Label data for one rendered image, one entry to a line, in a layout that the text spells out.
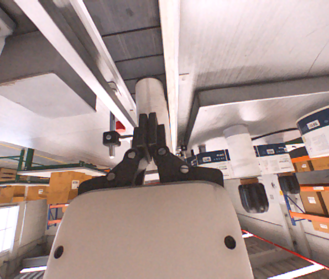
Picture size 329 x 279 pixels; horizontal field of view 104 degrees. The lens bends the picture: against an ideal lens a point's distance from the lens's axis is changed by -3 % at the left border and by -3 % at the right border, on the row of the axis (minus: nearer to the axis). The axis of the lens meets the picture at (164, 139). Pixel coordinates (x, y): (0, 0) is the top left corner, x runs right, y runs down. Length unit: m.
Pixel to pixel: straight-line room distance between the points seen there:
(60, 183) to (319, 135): 2.24
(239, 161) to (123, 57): 0.46
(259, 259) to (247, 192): 5.55
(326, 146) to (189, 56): 0.53
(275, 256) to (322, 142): 5.85
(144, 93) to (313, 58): 0.39
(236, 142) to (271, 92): 0.19
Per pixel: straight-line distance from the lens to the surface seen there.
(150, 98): 0.23
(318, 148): 0.68
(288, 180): 0.92
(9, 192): 4.63
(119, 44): 0.22
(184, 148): 0.64
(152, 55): 0.23
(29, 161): 2.40
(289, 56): 0.42
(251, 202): 0.54
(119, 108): 0.18
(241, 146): 0.54
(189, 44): 0.29
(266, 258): 6.20
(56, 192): 2.17
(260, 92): 0.45
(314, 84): 0.54
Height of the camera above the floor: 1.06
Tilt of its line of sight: 18 degrees down
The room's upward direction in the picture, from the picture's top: 174 degrees clockwise
